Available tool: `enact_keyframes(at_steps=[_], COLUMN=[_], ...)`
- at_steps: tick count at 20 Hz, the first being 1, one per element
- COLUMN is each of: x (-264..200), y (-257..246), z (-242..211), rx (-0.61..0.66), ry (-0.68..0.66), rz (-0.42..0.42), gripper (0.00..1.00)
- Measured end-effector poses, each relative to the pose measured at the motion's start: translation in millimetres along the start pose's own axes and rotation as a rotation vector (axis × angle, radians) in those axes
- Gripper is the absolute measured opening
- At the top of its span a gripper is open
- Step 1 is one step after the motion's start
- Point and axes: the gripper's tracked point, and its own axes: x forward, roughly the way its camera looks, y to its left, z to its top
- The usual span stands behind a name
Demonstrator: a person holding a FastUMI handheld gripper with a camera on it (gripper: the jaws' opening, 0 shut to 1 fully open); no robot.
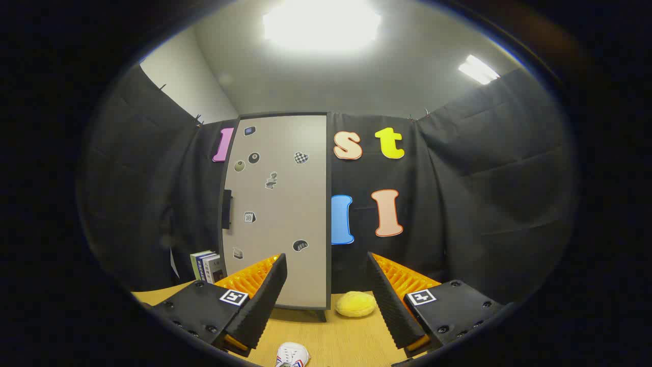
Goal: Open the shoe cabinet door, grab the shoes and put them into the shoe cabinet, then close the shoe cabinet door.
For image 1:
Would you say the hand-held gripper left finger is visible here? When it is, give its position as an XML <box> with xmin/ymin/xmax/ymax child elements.
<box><xmin>150</xmin><ymin>253</ymin><xmax>287</xmax><ymax>357</ymax></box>

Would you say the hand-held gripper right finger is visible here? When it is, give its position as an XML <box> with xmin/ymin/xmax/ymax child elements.
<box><xmin>366</xmin><ymin>252</ymin><xmax>506</xmax><ymax>357</ymax></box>

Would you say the white canvas shoe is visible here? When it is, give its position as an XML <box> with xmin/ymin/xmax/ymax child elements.
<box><xmin>275</xmin><ymin>342</ymin><xmax>310</xmax><ymax>367</ymax></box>

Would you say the beige shoe cabinet door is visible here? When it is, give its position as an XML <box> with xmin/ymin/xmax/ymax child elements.
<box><xmin>223</xmin><ymin>115</ymin><xmax>327</xmax><ymax>309</ymax></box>

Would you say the dark grey shoe cabinet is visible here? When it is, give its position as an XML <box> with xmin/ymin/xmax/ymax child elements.
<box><xmin>218</xmin><ymin>112</ymin><xmax>333</xmax><ymax>323</ymax></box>

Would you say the yellow round plush cushion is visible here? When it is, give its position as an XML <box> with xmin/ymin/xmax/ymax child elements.
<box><xmin>335</xmin><ymin>291</ymin><xmax>377</xmax><ymax>318</ymax></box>

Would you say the dark blue spine book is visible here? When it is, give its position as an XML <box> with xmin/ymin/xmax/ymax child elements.
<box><xmin>196</xmin><ymin>253</ymin><xmax>217</xmax><ymax>282</ymax></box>

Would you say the green spine book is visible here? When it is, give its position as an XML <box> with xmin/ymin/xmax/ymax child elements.
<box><xmin>190</xmin><ymin>250</ymin><xmax>212</xmax><ymax>280</ymax></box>

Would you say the black backdrop cloth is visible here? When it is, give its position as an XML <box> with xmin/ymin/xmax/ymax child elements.
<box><xmin>76</xmin><ymin>64</ymin><xmax>579</xmax><ymax>306</ymax></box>

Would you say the large ceiling light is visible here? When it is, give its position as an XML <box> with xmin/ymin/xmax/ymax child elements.
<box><xmin>262</xmin><ymin>0</ymin><xmax>383</xmax><ymax>51</ymax></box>

